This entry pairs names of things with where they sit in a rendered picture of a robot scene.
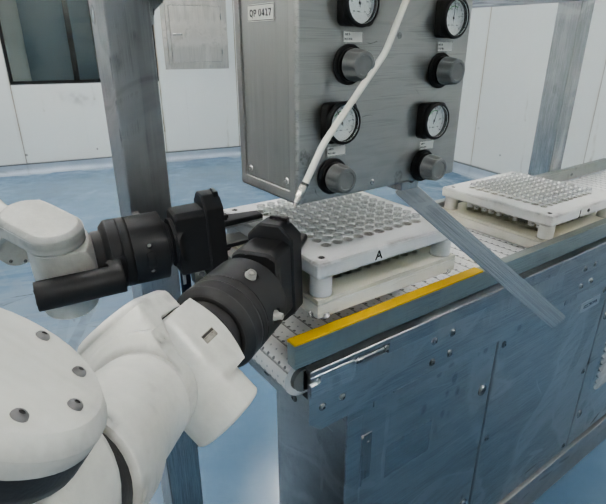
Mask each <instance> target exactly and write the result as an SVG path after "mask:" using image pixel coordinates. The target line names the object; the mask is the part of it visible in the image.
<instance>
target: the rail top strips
mask: <svg viewBox="0 0 606 504"><path fill-rule="evenodd" d="M480 273H483V270H481V269H478V268H476V267H473V268H471V269H468V270H466V271H463V272H460V273H458V274H455V275H453V276H450V277H447V278H445V279H442V280H440V281H437V282H434V283H432V284H429V285H427V286H424V287H421V288H419V289H416V290H414V291H411V292H408V293H406V294H403V295H401V296H398V297H395V298H393V299H390V300H388V301H385V302H382V303H380V304H377V305H375V306H372V307H369V308H367V309H364V310H362V311H359V312H356V313H354V314H351V315H349V316H346V317H343V318H341V319H338V320H336V321H333V322H330V323H328V324H325V325H323V326H320V327H317V328H315V329H312V330H309V331H307V332H304V333H302V334H299V335H296V336H294V337H291V338H289V339H287V342H289V343H290V344H291V345H292V346H294V347H297V346H300V345H302V344H305V343H307V342H310V341H312V340H315V339H317V338H320V337H322V336H325V335H327V334H330V333H332V332H335V331H337V330H340V329H342V328H345V327H347V326H350V325H352V324H355V323H357V322H360V321H362V320H365V319H367V318H370V317H372V316H375V315H377V314H380V313H382V312H385V311H387V310H390V309H392V308H395V307H397V306H400V305H402V304H405V303H407V302H410V301H412V300H415V299H417V298H420V297H422V296H425V295H427V294H430V293H433V292H435V291H438V290H440V289H443V288H445V287H448V286H450V285H453V284H455V283H458V282H460V281H463V280H465V279H468V278H470V277H473V276H475V275H478V274H480Z"/></svg>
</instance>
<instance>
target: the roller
mask: <svg viewBox="0 0 606 504"><path fill-rule="evenodd" d="M308 365H309V364H308ZM308 365H306V366H308ZM306 366H304V367H301V368H299V369H297V370H295V372H294V373H293V375H292V377H291V381H290V383H291V387H292V388H293V389H295V390H296V391H299V392H302V391H305V390H307V389H308V375H307V374H306Z"/></svg>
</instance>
